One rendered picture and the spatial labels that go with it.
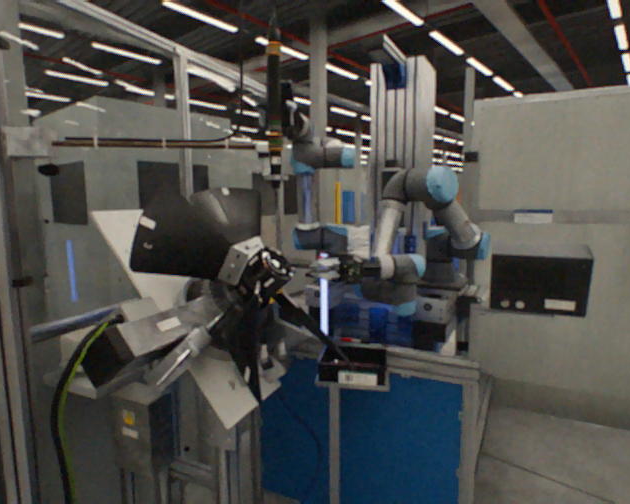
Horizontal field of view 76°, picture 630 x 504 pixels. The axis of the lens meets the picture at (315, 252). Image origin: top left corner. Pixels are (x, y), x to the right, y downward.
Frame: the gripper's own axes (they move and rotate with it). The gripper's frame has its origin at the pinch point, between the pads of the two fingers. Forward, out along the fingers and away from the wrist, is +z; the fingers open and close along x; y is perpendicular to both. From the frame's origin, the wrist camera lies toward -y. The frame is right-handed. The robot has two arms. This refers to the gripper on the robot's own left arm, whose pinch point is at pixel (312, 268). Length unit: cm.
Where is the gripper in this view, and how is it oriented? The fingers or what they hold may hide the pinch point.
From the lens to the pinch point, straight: 126.2
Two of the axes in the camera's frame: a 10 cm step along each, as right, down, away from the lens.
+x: -0.1, 9.7, 2.3
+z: -9.8, 0.4, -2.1
